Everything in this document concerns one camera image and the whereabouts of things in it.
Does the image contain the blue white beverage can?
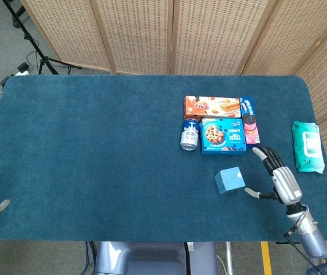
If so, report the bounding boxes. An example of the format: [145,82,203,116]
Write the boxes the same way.
[180,117,200,151]

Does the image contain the black robot wrist cable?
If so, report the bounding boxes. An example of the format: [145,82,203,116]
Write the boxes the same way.
[283,209,320,272]

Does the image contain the blue cookie box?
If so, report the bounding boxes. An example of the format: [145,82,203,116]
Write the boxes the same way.
[200,117,247,156]

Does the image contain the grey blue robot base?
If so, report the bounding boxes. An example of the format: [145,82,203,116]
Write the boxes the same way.
[93,241,219,275]

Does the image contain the small light blue box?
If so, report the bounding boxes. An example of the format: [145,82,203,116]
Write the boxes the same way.
[214,166,246,195]

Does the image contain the yellow floor tape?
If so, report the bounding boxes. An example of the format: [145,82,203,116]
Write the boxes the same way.
[260,241,273,275]

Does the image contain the green wet wipes pack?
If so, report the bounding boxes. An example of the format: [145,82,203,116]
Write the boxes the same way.
[291,120,325,174]

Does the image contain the metal table leg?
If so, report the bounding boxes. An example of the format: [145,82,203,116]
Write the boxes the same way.
[225,241,234,275]

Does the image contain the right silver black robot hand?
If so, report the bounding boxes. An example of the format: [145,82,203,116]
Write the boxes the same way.
[245,144,304,206]

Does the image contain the blue pink sandwich cookie pack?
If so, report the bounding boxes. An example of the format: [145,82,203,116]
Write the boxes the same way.
[239,96,261,149]

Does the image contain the black tripod stand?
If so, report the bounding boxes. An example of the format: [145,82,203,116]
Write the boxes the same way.
[2,0,81,76]

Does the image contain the blue cable under table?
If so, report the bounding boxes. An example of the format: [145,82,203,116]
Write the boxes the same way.
[84,241,96,275]

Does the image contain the dark blue table mat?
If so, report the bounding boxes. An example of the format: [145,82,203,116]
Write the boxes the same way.
[0,74,327,242]

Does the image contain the orange wafer roll box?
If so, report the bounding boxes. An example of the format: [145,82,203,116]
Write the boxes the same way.
[183,95,242,121]

